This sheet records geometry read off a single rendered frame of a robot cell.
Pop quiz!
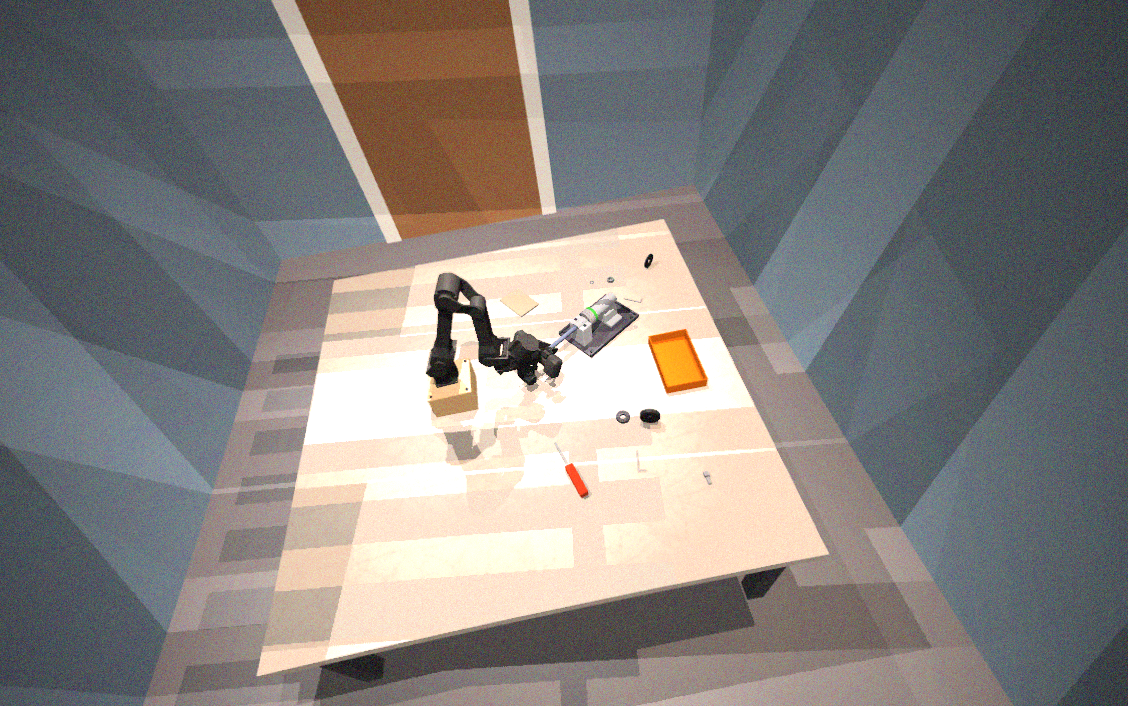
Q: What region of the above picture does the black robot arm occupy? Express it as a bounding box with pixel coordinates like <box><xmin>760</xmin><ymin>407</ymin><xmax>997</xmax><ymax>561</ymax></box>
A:
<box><xmin>426</xmin><ymin>272</ymin><xmax>539</xmax><ymax>388</ymax></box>

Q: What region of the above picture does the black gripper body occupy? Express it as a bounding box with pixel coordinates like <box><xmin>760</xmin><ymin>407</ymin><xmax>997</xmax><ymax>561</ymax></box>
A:
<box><xmin>514</xmin><ymin>330</ymin><xmax>563</xmax><ymax>379</ymax></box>

